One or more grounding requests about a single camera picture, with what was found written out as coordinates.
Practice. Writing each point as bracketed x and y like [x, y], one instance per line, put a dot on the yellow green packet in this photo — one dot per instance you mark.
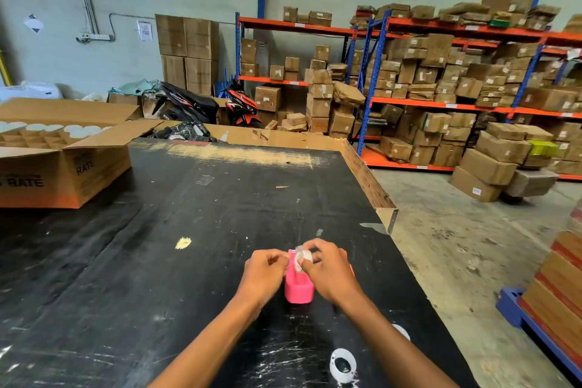
[543, 147]

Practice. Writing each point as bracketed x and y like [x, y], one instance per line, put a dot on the cardboard sheet table edging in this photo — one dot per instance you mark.
[363, 174]

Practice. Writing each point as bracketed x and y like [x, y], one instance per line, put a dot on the group of white round lids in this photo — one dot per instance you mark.
[77, 130]

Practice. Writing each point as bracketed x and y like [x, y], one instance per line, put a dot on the black plastic bag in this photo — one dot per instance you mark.
[184, 131]

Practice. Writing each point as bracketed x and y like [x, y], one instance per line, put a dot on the tilted white wall sign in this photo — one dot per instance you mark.
[33, 23]

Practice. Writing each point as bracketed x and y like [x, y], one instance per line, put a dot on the person's right thumb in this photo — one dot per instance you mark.
[309, 269]

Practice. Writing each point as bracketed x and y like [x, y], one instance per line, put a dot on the clear tape roll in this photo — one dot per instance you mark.
[302, 258]

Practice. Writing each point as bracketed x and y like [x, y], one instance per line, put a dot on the narrow blue orange shelf rack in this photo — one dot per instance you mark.
[291, 27]

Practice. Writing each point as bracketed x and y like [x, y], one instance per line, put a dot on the wide blue orange shelf rack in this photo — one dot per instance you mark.
[454, 106]

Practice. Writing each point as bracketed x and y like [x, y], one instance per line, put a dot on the large brown cardboard box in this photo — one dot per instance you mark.
[170, 35]
[201, 77]
[173, 71]
[201, 39]

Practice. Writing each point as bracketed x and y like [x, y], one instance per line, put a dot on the cardboard divider grid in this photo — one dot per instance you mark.
[34, 140]

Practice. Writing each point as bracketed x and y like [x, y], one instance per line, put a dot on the red and black motorcycle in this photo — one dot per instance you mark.
[241, 108]

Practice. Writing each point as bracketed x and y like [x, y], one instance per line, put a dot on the person's left thumb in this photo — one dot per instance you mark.
[281, 266]

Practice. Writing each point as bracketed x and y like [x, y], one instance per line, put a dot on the person's left hand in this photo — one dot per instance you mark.
[259, 276]

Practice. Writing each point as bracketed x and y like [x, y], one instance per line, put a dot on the blue pallet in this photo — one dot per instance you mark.
[511, 306]

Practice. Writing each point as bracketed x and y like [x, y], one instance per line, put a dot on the yellow pole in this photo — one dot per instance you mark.
[4, 68]

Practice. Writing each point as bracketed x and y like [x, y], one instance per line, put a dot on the teal cloth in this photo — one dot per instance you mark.
[136, 87]

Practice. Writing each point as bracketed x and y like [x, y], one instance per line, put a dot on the pink tape dispenser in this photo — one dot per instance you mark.
[298, 290]

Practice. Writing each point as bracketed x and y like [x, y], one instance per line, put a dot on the boxes on wide rack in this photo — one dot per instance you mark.
[436, 69]

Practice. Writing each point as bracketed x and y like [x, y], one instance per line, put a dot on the white wall power strip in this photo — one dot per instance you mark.
[94, 36]

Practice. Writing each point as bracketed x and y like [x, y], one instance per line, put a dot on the white wall notice paper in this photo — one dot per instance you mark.
[144, 31]

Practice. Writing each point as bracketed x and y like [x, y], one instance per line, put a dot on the person's right hand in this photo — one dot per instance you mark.
[334, 271]

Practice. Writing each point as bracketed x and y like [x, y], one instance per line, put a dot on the person's left forearm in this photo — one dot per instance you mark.
[204, 351]

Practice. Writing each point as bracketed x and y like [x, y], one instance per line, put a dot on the floor pile of flat boxes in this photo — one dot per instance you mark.
[489, 167]

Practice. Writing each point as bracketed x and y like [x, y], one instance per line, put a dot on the stack of boxes on pallet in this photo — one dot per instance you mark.
[559, 292]

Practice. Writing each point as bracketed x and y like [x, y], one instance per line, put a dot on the person's right forearm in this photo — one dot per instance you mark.
[395, 351]

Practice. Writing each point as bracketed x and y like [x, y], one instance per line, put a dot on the tall floor stack of boxes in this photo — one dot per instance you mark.
[319, 101]

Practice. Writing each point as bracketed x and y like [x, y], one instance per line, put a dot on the boxes on narrow rack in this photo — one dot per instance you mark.
[268, 96]

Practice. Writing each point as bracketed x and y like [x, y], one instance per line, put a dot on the large open cardboard box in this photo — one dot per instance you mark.
[68, 169]

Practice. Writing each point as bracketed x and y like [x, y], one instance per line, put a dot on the white plastic bag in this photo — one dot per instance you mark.
[29, 91]

